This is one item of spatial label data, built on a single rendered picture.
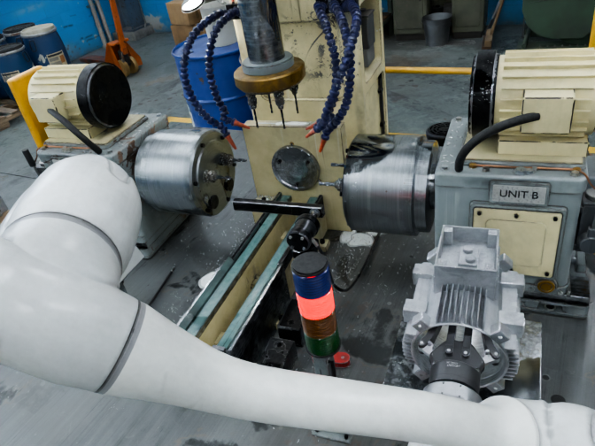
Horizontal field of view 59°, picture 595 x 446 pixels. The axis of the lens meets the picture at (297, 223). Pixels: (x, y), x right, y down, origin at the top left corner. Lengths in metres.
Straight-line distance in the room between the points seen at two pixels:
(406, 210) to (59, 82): 1.01
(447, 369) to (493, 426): 0.24
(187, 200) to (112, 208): 0.85
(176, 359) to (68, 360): 0.10
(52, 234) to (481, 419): 0.48
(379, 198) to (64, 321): 0.86
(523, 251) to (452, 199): 0.19
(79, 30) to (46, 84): 6.63
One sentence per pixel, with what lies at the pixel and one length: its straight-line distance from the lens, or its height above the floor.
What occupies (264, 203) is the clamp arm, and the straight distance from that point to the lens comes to 1.36.
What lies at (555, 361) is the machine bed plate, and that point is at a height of 0.80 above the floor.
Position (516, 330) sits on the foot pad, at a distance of 0.94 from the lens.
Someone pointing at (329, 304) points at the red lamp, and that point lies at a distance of 0.87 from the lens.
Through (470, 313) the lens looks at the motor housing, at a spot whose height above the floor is 1.09.
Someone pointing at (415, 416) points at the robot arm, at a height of 1.25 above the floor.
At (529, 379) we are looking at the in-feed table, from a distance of 1.07.
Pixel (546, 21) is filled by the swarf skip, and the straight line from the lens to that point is 5.33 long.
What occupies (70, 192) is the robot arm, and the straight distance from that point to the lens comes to 0.63.
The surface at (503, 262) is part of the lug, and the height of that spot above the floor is 1.09.
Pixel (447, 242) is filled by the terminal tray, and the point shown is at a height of 1.12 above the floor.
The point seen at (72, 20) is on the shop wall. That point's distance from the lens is 8.24.
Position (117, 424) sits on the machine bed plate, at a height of 0.80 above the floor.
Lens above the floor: 1.73
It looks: 34 degrees down
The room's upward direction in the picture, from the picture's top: 10 degrees counter-clockwise
